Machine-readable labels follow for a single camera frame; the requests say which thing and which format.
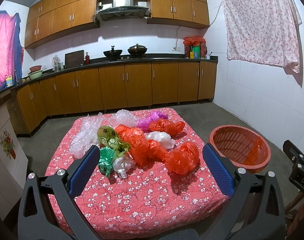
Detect dark green plastic bag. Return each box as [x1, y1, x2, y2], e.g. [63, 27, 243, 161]
[98, 146, 115, 178]

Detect clear bubble wrap sheet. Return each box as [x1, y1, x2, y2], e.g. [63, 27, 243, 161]
[69, 113, 104, 159]

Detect small white plastic bag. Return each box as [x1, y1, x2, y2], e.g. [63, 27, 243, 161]
[112, 154, 136, 179]

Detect olive green paw bag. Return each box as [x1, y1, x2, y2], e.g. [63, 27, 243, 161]
[97, 126, 130, 154]

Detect large orange plastic bag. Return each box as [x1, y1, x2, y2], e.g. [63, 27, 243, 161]
[115, 125, 168, 167]

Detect small red plastic bag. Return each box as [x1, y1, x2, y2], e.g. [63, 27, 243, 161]
[149, 118, 185, 137]

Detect flower decorated panel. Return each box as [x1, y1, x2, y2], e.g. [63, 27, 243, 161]
[0, 105, 28, 220]

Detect red plastic basket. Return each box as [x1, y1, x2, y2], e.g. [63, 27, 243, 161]
[208, 125, 271, 173]

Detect magenta plastic bag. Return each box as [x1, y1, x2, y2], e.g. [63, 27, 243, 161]
[137, 111, 168, 132]

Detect lower wooden cabinets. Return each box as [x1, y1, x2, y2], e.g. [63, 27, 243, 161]
[8, 61, 217, 135]

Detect wooden cabinets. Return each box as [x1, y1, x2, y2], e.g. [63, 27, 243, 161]
[25, 0, 209, 48]
[8, 61, 217, 135]

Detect yellow sponge pack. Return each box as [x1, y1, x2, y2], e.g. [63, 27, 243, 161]
[5, 75, 13, 87]

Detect stacked bowls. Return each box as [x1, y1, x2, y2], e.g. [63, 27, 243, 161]
[28, 65, 43, 80]

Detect glass jar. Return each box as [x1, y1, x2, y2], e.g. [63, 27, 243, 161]
[53, 55, 64, 72]

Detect dark cutting board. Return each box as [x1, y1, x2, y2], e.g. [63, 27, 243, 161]
[64, 50, 85, 69]

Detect red bottle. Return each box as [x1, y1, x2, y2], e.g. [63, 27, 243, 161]
[85, 52, 90, 64]

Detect pink floral hanging cloth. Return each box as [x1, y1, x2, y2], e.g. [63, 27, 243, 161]
[221, 0, 301, 74]

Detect pink blue window curtain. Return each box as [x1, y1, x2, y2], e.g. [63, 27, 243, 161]
[0, 10, 24, 91]

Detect green canister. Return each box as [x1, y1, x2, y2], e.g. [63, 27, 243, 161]
[193, 46, 200, 59]

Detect black wok left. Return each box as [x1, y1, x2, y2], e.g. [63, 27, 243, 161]
[104, 46, 123, 61]

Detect black countertop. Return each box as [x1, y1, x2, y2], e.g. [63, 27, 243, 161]
[9, 54, 219, 90]

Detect red bag covered appliance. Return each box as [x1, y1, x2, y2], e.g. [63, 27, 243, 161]
[183, 36, 207, 59]

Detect black lidded wok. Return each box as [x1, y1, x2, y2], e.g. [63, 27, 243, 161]
[127, 44, 147, 58]

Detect upper wooden cabinets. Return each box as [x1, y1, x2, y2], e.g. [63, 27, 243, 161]
[25, 0, 209, 48]

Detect steel range hood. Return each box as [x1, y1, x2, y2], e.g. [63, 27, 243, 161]
[95, 0, 151, 22]

